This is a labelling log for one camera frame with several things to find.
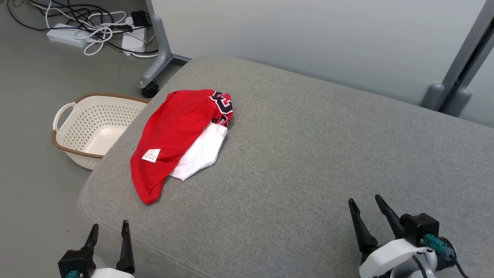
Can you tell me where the white garment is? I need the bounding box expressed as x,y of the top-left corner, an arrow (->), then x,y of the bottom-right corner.
169,123 -> 228,182

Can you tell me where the black power adapter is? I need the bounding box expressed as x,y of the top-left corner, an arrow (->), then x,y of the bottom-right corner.
130,10 -> 152,27

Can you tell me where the white looped cable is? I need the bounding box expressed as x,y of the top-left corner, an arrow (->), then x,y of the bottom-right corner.
44,0 -> 159,58

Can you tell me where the power strip with cables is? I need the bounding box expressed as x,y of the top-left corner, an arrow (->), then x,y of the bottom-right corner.
7,0 -> 159,54

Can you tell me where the grey partition post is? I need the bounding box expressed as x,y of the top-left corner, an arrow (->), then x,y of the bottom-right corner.
420,0 -> 494,117

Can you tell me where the short white power strip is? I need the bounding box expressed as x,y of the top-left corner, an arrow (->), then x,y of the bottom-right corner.
122,17 -> 147,54

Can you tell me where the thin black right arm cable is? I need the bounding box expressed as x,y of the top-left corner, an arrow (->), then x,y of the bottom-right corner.
411,255 -> 426,278

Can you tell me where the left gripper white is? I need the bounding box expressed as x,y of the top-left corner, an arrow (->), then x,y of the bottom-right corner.
83,220 -> 135,278

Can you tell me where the black caster wheel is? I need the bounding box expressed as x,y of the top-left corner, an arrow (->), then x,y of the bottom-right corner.
141,82 -> 159,98

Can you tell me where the red jersey with black number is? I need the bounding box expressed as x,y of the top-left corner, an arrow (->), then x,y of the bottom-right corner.
130,89 -> 233,205

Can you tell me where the long white power strip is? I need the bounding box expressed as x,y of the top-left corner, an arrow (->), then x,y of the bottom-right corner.
46,23 -> 91,48

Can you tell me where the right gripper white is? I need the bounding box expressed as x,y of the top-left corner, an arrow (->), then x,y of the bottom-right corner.
348,195 -> 427,278

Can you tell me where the grey partition leg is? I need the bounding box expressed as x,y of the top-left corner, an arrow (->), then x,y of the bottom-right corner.
137,0 -> 192,89

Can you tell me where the right cable with teal connector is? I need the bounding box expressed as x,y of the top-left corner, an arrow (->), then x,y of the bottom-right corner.
423,234 -> 471,278

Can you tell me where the beige perforated laundry basket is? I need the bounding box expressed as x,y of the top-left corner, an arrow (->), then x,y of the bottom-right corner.
51,93 -> 150,171

